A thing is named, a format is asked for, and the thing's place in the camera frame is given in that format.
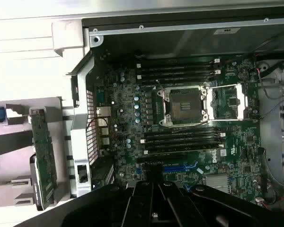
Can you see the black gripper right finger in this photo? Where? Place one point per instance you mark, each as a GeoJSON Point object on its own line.
{"type": "Point", "coordinates": [180, 208]}

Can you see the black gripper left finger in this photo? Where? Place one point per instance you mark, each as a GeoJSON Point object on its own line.
{"type": "Point", "coordinates": [137, 208]}

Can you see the blue expansion slot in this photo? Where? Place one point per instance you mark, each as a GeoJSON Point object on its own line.
{"type": "Point", "coordinates": [191, 167]}

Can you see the grey parts rack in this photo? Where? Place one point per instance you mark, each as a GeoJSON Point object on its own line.
{"type": "Point", "coordinates": [16, 208]}

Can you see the silver chipset heatsink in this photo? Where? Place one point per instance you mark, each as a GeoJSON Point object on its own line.
{"type": "Point", "coordinates": [216, 184]}

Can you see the open black pc case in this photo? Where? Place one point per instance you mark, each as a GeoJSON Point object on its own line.
{"type": "Point", "coordinates": [156, 42]}

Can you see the black ram slot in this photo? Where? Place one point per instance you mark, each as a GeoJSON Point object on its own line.
{"type": "Point", "coordinates": [182, 150]}
{"type": "Point", "coordinates": [177, 80]}
{"type": "Point", "coordinates": [177, 74]}
{"type": "Point", "coordinates": [182, 139]}
{"type": "Point", "coordinates": [177, 68]}
{"type": "Point", "coordinates": [182, 133]}
{"type": "Point", "coordinates": [177, 63]}
{"type": "Point", "coordinates": [182, 145]}

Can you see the metal rear port block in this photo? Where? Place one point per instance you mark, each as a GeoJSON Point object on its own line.
{"type": "Point", "coordinates": [102, 123]}

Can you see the green motherboard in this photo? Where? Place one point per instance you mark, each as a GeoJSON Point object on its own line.
{"type": "Point", "coordinates": [239, 142]}

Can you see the thin metal locking lever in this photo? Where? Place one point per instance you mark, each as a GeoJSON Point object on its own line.
{"type": "Point", "coordinates": [161, 86]}

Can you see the metal disk bay cage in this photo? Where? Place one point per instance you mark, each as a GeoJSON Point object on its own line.
{"type": "Point", "coordinates": [272, 132]}

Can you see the metal socket cover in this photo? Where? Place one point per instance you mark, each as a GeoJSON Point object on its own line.
{"type": "Point", "coordinates": [242, 101]}

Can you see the cpu socket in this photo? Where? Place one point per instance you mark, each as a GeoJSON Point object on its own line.
{"type": "Point", "coordinates": [183, 105]}

